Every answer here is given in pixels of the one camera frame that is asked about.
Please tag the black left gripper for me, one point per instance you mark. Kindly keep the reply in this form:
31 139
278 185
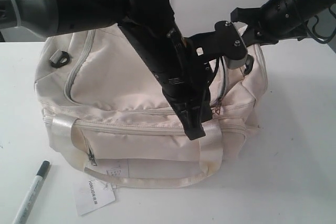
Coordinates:
173 61

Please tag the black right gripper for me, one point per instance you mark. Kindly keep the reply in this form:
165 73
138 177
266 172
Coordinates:
274 21

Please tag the cream fabric duffel bag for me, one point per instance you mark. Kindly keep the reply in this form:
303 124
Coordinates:
106 115

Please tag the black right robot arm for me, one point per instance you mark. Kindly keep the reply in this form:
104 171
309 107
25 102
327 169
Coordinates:
318 7

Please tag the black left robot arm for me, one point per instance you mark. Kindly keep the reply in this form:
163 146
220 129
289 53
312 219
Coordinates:
48 18

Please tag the white marker black cap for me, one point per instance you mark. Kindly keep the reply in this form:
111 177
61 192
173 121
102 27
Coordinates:
31 195

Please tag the white paper hang tag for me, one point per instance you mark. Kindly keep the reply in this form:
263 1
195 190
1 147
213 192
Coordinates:
91 194

